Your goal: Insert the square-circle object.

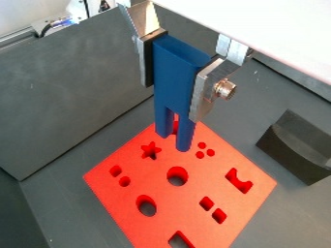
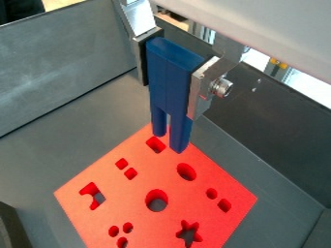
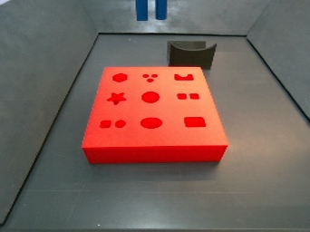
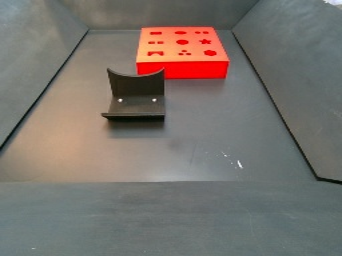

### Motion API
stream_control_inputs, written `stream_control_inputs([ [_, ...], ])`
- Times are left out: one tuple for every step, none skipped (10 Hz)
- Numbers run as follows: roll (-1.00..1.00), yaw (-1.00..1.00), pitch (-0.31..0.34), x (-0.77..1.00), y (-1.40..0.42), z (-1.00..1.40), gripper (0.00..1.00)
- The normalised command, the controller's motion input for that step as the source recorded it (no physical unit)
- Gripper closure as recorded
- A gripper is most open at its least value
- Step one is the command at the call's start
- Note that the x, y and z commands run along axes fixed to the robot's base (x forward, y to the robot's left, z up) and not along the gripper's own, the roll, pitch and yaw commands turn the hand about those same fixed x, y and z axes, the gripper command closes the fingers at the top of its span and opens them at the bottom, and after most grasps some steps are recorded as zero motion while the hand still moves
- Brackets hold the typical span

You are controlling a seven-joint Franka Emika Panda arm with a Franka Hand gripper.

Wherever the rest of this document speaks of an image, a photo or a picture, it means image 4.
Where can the black curved holder stand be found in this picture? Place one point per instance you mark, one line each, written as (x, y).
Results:
(137, 96)

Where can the red shape-sorter block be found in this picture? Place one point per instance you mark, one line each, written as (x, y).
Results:
(188, 52)

